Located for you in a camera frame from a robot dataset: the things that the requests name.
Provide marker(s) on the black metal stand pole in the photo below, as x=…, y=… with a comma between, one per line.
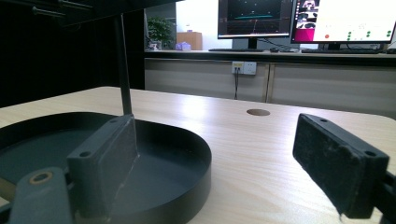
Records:
x=124, y=71

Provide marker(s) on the computer monitor with dark screen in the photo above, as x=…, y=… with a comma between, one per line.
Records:
x=253, y=18

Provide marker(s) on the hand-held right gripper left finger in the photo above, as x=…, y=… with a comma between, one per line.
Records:
x=99, y=161

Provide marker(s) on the black round tray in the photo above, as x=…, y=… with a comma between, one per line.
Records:
x=174, y=174

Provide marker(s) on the black curtain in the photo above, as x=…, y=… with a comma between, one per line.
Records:
x=56, y=62

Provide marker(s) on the black computer mouse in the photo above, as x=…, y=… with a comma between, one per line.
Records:
x=274, y=49
x=391, y=51

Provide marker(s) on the small purple object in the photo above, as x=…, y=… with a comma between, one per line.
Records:
x=183, y=46

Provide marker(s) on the brown cardboard box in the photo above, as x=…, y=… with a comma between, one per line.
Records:
x=190, y=39

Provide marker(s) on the computer monitor with white screen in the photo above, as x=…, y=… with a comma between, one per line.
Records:
x=348, y=18

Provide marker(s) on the long grey counter desk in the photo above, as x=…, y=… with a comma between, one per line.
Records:
x=327, y=81

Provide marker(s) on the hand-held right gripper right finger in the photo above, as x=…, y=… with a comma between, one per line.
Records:
x=333, y=161

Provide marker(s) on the black keyboard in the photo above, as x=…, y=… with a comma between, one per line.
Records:
x=236, y=49
x=341, y=51

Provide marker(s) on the white wall socket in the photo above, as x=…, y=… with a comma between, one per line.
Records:
x=244, y=67

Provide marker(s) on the green potted plant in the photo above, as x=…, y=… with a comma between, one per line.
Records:
x=159, y=29

